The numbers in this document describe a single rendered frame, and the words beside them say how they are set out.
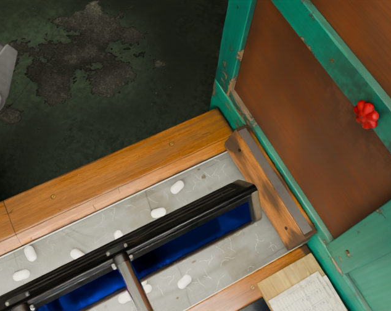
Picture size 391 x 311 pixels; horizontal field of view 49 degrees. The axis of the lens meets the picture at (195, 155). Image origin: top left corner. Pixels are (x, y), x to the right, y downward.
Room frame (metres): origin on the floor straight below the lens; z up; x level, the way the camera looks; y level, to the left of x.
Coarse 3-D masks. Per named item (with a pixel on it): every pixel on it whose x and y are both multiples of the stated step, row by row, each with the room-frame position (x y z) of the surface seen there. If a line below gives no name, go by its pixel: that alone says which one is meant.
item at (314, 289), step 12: (312, 276) 0.21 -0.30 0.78; (324, 276) 0.21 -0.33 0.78; (300, 288) 0.18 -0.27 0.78; (312, 288) 0.18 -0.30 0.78; (324, 288) 0.19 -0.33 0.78; (276, 300) 0.15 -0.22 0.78; (288, 300) 0.15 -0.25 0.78; (300, 300) 0.16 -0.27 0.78; (312, 300) 0.16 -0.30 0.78; (324, 300) 0.16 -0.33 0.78; (336, 300) 0.17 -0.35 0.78
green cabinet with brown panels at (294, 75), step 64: (256, 0) 0.61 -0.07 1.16; (320, 0) 0.50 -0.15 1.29; (384, 0) 0.43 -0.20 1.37; (256, 64) 0.58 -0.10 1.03; (320, 64) 0.46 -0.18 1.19; (384, 64) 0.39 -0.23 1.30; (256, 128) 0.51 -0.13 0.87; (320, 128) 0.41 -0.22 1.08; (384, 128) 0.33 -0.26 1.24; (320, 192) 0.35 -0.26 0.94; (384, 192) 0.29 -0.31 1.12; (384, 256) 0.21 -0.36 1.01
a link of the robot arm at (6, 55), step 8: (0, 48) 0.46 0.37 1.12; (8, 48) 0.46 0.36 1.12; (0, 56) 0.44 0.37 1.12; (8, 56) 0.45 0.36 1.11; (16, 56) 0.45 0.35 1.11; (0, 64) 0.43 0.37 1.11; (8, 64) 0.44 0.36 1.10; (0, 72) 0.42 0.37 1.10; (8, 72) 0.42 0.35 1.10; (0, 80) 0.41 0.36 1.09; (8, 80) 0.41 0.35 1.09; (0, 88) 0.39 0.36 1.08; (8, 88) 0.40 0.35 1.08; (0, 104) 0.37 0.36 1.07
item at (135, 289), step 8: (112, 248) 0.14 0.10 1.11; (120, 248) 0.14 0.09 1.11; (120, 256) 0.12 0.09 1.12; (128, 256) 0.13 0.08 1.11; (112, 264) 0.11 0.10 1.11; (120, 264) 0.11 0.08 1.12; (128, 264) 0.12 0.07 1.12; (120, 272) 0.10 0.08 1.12; (128, 272) 0.10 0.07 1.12; (128, 280) 0.09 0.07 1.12; (136, 280) 0.10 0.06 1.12; (128, 288) 0.08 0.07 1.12; (136, 288) 0.08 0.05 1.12; (16, 296) 0.05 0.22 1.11; (24, 296) 0.05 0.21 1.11; (136, 296) 0.07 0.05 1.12; (144, 296) 0.08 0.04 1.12; (8, 304) 0.04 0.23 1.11; (24, 304) 0.04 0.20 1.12; (136, 304) 0.06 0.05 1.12; (144, 304) 0.06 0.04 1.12
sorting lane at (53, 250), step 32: (224, 160) 0.48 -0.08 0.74; (160, 192) 0.37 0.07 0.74; (192, 192) 0.38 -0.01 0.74; (96, 224) 0.27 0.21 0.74; (128, 224) 0.28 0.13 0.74; (256, 224) 0.32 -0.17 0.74; (64, 256) 0.18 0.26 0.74; (192, 256) 0.22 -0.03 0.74; (224, 256) 0.24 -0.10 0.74; (256, 256) 0.25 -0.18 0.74; (0, 288) 0.09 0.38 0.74; (160, 288) 0.14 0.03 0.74; (192, 288) 0.15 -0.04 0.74
